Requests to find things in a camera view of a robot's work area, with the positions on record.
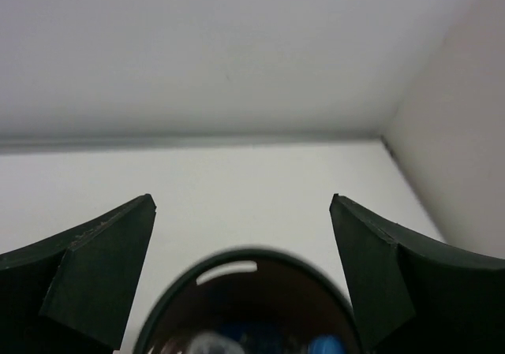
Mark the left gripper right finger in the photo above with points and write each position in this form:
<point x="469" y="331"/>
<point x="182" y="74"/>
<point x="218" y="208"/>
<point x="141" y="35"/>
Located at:
<point x="414" y="294"/>

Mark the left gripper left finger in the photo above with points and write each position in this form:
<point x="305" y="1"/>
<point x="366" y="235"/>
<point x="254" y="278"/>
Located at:
<point x="73" y="292"/>

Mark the clear bottle white blue label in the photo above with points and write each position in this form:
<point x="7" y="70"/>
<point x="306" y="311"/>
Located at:
<point x="209" y="342"/>

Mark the brown plastic bin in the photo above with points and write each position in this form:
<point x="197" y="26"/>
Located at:
<point x="247" y="286"/>

